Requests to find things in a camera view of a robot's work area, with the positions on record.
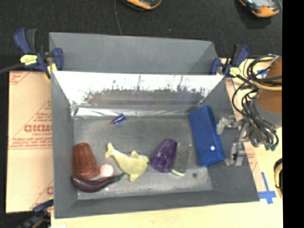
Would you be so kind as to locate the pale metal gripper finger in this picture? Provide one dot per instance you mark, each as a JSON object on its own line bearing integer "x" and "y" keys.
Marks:
{"x": 227, "y": 123}
{"x": 237, "y": 154}

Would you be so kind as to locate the blue box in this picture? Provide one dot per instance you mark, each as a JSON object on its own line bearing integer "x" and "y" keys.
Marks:
{"x": 204, "y": 133}

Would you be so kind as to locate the grey and green sponge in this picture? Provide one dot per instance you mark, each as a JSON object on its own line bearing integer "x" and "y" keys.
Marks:
{"x": 182, "y": 159}

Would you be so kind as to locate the purple plastic cup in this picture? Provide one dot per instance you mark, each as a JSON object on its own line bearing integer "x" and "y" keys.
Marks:
{"x": 164, "y": 157}

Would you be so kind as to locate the yellow toy dolphin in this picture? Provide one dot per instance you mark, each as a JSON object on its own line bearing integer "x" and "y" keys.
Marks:
{"x": 131, "y": 164}

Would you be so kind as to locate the small blue and red clip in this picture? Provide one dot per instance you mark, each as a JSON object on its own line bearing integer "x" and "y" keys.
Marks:
{"x": 119, "y": 119}

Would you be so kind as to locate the grey metal bin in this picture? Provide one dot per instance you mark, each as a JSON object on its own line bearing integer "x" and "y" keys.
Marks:
{"x": 133, "y": 53}

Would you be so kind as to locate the pink ball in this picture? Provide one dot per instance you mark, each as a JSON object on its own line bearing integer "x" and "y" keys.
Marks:
{"x": 107, "y": 170}

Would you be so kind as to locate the red plastic cup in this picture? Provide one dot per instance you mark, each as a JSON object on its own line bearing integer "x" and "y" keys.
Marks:
{"x": 83, "y": 160}

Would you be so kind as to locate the purple toy eggplant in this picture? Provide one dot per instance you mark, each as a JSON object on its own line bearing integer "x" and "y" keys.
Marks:
{"x": 91, "y": 185}

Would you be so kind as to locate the brown cardboard board, red print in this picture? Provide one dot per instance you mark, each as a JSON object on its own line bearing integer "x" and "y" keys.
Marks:
{"x": 26, "y": 165}

